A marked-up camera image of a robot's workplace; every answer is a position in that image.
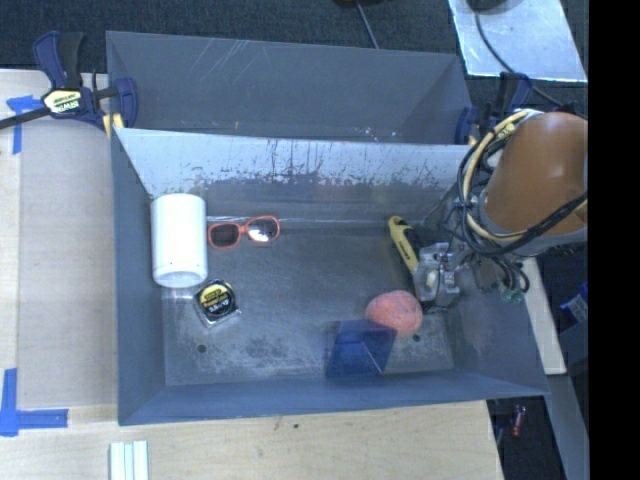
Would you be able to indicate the orange ball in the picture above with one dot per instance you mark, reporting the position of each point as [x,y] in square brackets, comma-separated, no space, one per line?
[395,313]

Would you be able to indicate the grey metal bin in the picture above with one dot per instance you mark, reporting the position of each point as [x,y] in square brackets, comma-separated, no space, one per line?
[300,293]

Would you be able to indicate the dark blue block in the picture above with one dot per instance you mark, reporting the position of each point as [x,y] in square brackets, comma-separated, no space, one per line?
[357,350]

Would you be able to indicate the white plastic cup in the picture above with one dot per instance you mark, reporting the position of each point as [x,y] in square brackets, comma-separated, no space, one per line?
[179,238]

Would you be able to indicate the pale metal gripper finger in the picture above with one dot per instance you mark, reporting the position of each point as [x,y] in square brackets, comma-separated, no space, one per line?
[426,280]
[450,288]

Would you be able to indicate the orange-red sunglasses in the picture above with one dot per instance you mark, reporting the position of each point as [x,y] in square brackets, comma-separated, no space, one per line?
[222,234]

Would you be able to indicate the black and yellow tape measure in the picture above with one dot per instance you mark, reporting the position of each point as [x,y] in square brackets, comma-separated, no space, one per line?
[216,302]

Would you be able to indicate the yellow and black utility knife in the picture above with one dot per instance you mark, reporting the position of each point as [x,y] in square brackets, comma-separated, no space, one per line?
[402,240]

